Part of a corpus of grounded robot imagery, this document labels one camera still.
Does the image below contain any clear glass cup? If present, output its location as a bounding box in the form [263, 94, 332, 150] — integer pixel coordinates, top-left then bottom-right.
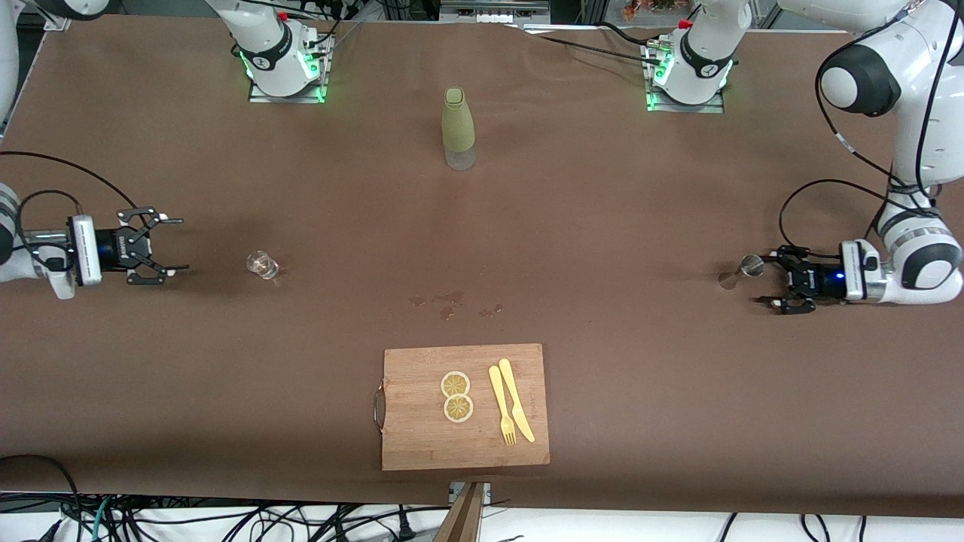
[245, 250, 282, 282]

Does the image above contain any yellow plastic knife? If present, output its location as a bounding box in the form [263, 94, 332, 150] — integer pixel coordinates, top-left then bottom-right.
[498, 358, 536, 443]

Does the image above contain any thick black cable loop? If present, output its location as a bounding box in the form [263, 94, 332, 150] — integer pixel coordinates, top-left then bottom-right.
[0, 454, 82, 542]

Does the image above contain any wooden post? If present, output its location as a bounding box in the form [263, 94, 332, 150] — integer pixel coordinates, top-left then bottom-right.
[435, 483, 487, 542]

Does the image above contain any yellow plastic fork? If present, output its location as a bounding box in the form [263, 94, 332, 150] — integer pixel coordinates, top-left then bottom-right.
[488, 365, 518, 446]

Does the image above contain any black cable on table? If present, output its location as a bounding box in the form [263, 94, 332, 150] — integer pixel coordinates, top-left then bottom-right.
[523, 21, 665, 67]

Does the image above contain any steel jigger measuring cup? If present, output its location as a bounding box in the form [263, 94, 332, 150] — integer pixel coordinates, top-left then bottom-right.
[717, 254, 764, 291]

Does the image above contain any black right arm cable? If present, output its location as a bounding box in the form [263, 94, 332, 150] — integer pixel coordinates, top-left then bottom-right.
[0, 151, 141, 260]

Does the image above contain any brown table cover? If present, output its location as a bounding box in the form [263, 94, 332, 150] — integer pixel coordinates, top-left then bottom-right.
[0, 14, 964, 520]

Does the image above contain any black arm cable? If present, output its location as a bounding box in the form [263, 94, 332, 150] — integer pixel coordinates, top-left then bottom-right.
[0, 151, 141, 260]
[779, 0, 959, 261]

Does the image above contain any teal cable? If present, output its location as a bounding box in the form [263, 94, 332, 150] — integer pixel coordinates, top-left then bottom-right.
[89, 497, 115, 542]

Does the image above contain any wooden cutting board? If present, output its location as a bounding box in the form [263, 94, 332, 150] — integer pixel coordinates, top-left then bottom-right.
[374, 343, 551, 472]

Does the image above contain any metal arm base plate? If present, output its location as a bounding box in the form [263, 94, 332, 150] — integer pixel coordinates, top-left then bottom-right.
[248, 34, 330, 105]
[644, 39, 726, 114]

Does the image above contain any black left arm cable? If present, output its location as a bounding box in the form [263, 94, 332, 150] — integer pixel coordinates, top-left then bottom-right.
[779, 0, 959, 261]

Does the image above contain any green sleeved glass bottle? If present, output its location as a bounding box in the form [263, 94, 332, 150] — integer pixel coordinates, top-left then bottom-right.
[441, 87, 477, 172]

